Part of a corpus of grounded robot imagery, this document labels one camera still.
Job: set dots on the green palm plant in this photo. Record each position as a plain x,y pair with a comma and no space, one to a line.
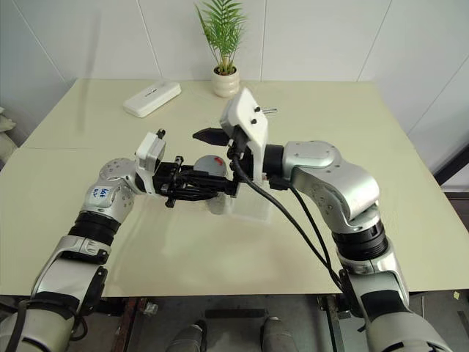
221,33

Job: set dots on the small silver metal pin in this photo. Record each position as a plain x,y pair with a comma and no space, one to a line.
270,110

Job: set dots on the clear plastic box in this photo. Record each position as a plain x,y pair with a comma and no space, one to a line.
253,205

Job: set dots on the small clear jar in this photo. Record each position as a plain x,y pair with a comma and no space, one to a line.
219,206

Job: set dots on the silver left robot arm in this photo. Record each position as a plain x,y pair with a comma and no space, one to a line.
106,199

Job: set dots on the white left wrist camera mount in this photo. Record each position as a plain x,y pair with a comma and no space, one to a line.
147,154

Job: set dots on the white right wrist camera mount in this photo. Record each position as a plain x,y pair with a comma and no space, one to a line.
244,114

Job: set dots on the white oblong case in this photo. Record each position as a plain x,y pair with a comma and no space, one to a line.
152,99

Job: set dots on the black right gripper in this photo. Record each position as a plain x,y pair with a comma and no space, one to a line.
242,161

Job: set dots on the white sack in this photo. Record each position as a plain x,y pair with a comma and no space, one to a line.
5,137

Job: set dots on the grey jar lid red mark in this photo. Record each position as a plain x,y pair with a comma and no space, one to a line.
210,165

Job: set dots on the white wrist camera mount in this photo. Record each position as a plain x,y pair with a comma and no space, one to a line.
244,114
147,154

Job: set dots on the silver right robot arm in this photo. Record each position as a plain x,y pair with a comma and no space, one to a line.
329,172

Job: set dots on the white ribbed plant pot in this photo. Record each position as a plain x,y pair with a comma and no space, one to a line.
225,82

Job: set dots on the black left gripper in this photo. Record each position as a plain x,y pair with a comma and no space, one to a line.
166,179

